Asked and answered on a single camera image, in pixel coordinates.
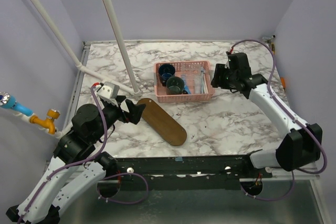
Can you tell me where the white toothbrush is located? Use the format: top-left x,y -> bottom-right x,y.
203,73 -> 208,93

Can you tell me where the white PVC pipe frame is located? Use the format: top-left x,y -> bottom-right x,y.
10,0 -> 143,140

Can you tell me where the blue pipe valve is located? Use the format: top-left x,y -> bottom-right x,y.
1,92 -> 33,116

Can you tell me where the pink perforated plastic basket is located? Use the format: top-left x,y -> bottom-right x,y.
154,60 -> 215,103

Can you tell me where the oval wooden tray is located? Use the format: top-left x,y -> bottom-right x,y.
137,98 -> 187,146

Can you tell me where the dark blue mug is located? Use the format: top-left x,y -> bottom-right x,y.
159,63 -> 175,87

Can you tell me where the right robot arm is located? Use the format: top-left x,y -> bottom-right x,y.
114,86 -> 299,160

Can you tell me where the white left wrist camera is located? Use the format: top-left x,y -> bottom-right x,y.
97,82 -> 120,105

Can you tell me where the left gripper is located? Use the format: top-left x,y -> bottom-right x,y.
92,95 -> 146,142

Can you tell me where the black front mounting rail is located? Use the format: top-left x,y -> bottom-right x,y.
107,154 -> 272,191

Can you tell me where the light blue toothbrush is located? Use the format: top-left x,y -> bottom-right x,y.
200,67 -> 205,94

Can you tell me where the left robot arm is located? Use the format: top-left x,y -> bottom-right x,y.
6,100 -> 145,223

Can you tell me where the blue toothpaste tube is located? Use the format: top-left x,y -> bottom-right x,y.
181,74 -> 191,94

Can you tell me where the dark green mug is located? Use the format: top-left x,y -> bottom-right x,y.
166,76 -> 188,95

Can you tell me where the orange faucet tap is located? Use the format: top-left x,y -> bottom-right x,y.
29,109 -> 60,135

